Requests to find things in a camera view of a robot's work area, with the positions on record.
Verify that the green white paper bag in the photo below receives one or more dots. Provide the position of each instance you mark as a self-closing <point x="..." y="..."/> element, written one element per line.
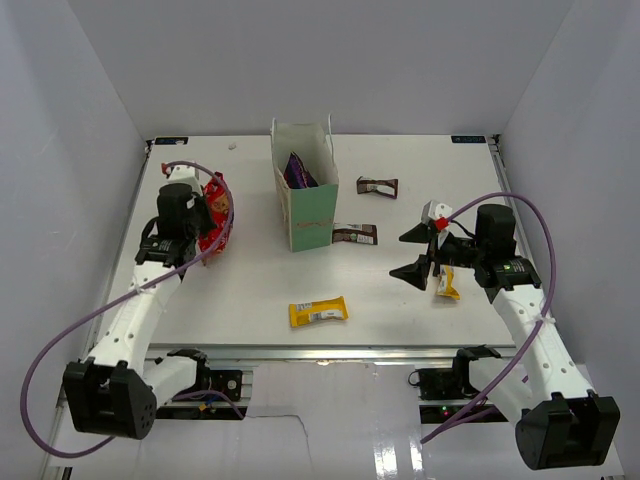
<point x="308" y="214"/>

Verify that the yellow bar wrapper centre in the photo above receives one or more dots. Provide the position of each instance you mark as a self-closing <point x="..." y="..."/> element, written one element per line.
<point x="307" y="313"/>

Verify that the brown bar wrapper near bag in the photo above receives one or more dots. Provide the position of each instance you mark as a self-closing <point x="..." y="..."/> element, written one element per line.
<point x="355" y="233"/>

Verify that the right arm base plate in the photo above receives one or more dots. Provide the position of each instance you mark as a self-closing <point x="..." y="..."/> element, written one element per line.
<point x="440" y="395"/>

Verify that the blue label left corner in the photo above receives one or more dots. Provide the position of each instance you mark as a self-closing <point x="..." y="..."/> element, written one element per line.
<point x="171" y="141"/>

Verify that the brown bar wrapper far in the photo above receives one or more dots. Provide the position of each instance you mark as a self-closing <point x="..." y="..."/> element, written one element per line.
<point x="388" y="188"/>

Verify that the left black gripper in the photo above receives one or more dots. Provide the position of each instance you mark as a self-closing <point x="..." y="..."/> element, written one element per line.
<point x="207" y="223"/>

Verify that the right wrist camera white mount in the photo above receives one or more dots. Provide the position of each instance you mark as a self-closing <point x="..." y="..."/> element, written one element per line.
<point x="439" y="214"/>

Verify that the blue label corner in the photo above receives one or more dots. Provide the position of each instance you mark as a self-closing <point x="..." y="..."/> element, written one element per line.
<point x="468" y="139"/>
<point x="171" y="141"/>

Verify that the yellow bar wrapper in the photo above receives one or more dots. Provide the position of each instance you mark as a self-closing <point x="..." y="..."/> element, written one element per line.
<point x="307" y="313"/>
<point x="446" y="287"/>

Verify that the red cookie snack bag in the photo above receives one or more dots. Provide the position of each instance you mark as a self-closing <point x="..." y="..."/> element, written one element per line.
<point x="218" y="204"/>

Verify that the yellow bar wrapper right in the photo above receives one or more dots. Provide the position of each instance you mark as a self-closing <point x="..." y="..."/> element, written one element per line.
<point x="446" y="287"/>

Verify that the aluminium front rail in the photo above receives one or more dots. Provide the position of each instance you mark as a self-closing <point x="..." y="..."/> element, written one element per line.
<point x="251" y="355"/>

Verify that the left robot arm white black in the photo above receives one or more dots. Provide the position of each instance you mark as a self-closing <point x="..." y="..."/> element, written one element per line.
<point x="112" y="392"/>

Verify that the purple chip bag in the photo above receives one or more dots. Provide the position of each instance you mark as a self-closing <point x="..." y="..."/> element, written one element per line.
<point x="296" y="175"/>

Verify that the blue label right corner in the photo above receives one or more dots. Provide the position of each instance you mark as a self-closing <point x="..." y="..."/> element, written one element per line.
<point x="468" y="139"/>

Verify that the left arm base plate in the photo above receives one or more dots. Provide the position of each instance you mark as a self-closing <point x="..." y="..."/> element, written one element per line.
<point x="218" y="392"/>

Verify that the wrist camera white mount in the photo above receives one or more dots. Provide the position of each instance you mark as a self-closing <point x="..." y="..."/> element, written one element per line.
<point x="439" y="214"/>
<point x="184" y="174"/>

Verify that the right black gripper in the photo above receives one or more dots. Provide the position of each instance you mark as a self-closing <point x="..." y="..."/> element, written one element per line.
<point x="415" y="273"/>

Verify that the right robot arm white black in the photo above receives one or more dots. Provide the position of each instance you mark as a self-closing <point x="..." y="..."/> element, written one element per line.
<point x="560" y="420"/>

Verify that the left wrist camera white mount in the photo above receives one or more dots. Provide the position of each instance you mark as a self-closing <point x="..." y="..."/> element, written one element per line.
<point x="184" y="174"/>

